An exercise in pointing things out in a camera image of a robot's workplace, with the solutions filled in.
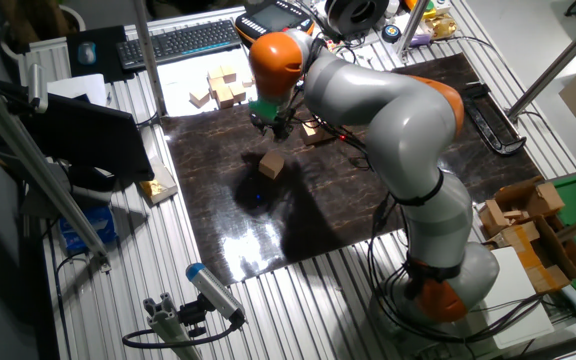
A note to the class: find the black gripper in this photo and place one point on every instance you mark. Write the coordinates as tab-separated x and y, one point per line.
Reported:
270	122

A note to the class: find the silver orange robot arm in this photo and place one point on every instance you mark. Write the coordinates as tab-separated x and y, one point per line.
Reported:
408	125

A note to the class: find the pile of spare wooden blocks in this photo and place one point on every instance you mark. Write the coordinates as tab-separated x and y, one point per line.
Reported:
183	75

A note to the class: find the green mounting plate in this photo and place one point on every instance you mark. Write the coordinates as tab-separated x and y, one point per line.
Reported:
263	107

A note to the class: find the small pale wooden block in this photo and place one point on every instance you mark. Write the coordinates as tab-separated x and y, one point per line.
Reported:
228	74
215	74
216	86
248	81
238	91
199	97
224	97

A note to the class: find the small red lit connector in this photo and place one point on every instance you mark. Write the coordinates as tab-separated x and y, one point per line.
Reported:
342	136

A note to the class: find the dark marble pattern mat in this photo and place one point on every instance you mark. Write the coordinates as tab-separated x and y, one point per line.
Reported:
228	200

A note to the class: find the black orange teach pendant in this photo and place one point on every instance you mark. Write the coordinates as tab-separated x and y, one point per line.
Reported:
268	20

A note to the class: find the white box yellow item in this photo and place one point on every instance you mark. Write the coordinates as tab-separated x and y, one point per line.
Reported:
160	185

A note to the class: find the gray keypad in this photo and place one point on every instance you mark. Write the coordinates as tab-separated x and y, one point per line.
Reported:
178	42

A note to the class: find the black round spool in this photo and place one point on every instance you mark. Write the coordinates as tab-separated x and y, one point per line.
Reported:
358	12

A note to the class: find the silver metal pole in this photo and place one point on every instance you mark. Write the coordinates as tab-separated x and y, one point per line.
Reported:
148	55
412	25

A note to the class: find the black round puck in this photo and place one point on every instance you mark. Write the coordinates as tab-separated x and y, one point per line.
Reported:
391	32

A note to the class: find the small white container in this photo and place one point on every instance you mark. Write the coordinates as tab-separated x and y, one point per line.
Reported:
393	7

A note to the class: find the purple small object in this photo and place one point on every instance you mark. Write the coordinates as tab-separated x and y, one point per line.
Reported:
420	40

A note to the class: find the black flat monitor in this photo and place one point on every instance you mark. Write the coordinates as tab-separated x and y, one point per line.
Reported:
93	137

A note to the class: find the black mouse pad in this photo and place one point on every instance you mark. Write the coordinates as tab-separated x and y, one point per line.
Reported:
108	50

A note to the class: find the gold shiny object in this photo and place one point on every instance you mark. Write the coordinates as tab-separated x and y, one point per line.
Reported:
440	26

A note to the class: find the white flat pad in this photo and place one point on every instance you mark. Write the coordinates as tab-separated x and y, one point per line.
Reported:
75	89

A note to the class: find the gray computer mouse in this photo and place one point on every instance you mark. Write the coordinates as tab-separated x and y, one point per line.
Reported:
86	52

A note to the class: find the blue tissue pack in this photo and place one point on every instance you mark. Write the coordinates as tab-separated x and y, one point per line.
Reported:
88	230

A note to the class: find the aluminium profile bar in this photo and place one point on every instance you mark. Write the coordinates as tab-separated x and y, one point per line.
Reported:
168	325

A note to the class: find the white round pot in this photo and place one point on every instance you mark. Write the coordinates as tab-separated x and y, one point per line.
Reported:
75	15

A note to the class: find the silver tripod leg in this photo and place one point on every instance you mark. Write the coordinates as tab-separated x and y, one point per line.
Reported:
33	165

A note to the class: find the brown wooden plank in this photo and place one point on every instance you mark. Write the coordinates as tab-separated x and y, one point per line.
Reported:
518	235

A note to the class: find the metal stand pole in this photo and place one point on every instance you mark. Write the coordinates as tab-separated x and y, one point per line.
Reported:
558	65

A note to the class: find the white flat board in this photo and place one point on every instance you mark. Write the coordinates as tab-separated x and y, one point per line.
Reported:
518	310

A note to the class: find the gray depth camera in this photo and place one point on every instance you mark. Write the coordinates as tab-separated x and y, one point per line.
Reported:
215	292

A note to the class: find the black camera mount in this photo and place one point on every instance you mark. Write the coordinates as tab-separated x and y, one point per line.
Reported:
193	317

